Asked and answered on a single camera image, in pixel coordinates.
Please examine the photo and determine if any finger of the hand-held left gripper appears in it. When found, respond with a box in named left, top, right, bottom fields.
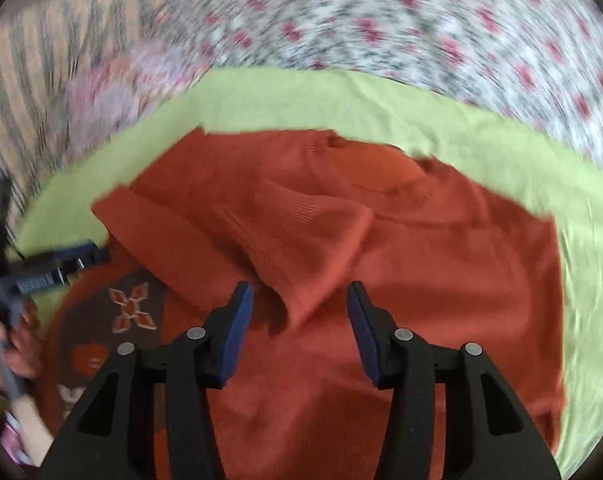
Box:
left=11, top=241, right=110, bottom=273
left=14, top=266, right=78, bottom=298

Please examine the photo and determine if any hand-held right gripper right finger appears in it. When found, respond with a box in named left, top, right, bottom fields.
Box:
left=346, top=281, right=565, bottom=480

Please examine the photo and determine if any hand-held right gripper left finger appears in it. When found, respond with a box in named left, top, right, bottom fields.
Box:
left=38, top=281, right=255, bottom=480

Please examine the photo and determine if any orange knit sweater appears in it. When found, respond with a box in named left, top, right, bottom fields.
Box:
left=44, top=127, right=568, bottom=480

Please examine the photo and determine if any person's left hand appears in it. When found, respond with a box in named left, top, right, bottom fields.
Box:
left=0, top=302, right=43, bottom=382

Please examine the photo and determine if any plaid striped blanket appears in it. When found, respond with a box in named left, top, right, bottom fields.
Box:
left=0, top=0, right=182, bottom=241

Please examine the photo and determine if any purple floral pillow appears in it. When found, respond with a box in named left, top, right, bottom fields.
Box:
left=64, top=42, right=212, bottom=146

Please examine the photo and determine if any light green bed sheet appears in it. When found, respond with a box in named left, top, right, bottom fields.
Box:
left=11, top=67, right=603, bottom=476

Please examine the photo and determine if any floral rose bed cover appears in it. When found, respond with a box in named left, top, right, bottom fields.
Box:
left=146, top=0, right=603, bottom=181

